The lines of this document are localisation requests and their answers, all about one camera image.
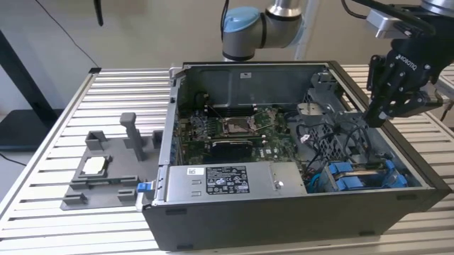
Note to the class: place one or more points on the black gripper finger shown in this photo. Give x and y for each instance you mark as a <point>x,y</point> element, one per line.
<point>415,102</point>
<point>377,87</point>

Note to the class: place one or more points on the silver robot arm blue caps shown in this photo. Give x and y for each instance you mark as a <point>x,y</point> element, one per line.
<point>245,40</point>

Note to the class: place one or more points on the black RAM slot bank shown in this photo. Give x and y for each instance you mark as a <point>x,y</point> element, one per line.
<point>230,110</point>

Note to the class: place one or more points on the grey metal drive cage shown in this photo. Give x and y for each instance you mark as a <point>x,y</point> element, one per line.
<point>320,93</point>

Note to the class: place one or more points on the green motherboard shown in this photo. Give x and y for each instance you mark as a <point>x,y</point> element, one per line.
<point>277,151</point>

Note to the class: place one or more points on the CPU socket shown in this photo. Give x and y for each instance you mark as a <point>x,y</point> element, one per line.
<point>236,128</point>

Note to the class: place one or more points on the black rectangular cooler block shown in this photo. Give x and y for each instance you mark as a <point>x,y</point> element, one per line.
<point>230,151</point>

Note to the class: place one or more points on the black open PC case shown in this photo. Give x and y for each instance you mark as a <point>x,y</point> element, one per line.
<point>249,225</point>

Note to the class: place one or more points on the silver power supply unit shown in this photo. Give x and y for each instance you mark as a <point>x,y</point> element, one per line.
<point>185,186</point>

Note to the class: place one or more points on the blue case latch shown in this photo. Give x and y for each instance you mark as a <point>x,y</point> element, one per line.
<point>142,186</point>

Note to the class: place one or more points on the grey parts rack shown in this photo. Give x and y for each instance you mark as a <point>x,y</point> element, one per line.
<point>117,170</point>

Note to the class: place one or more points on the black table corner cap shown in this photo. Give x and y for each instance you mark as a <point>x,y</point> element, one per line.
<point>95,71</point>

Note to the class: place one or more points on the black hanging rod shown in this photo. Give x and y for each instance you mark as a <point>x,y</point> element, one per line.
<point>99,13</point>

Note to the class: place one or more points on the silver CPU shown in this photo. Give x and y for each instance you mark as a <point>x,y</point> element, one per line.
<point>94,165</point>

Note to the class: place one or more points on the black monitor stand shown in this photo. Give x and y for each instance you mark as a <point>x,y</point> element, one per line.
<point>22,127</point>

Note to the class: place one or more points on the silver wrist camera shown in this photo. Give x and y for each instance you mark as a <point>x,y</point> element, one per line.
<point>381,22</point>

